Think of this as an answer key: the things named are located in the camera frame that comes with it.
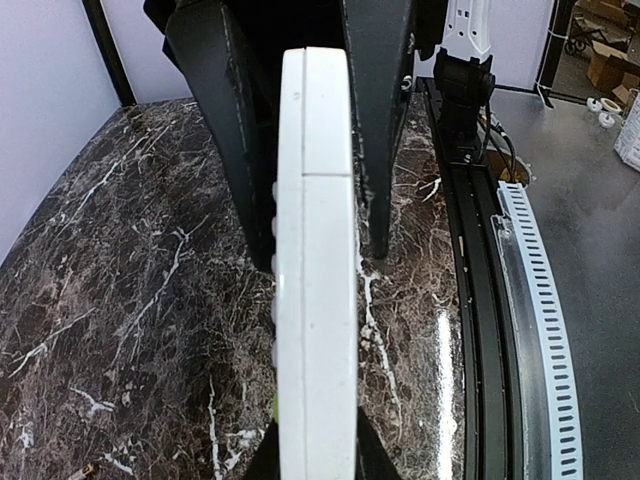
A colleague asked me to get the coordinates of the left black frame post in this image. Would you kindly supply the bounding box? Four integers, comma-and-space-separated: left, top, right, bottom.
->
81, 0, 136, 107

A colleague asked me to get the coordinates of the white remote control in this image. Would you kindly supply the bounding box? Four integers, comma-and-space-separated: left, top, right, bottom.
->
272, 47, 358, 479

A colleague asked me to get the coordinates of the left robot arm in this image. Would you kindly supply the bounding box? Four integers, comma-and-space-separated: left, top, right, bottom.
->
143, 1, 495, 272

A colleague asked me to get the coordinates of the white slotted cable duct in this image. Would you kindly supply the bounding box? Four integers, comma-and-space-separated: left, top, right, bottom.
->
492, 181, 584, 479

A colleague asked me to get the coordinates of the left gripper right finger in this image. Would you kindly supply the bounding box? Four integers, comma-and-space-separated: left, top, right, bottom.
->
342, 0, 415, 258

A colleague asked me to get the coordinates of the black front rail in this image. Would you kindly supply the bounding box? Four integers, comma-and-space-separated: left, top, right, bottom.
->
418, 78, 524, 479

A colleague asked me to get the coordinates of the white carton box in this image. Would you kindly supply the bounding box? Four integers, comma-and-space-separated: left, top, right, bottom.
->
614, 95, 640, 171

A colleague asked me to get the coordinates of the cardboard box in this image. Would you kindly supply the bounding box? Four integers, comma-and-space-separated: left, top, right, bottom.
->
586, 41, 639, 106

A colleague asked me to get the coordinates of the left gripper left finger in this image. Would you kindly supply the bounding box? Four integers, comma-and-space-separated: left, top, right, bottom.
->
164, 0, 281, 274

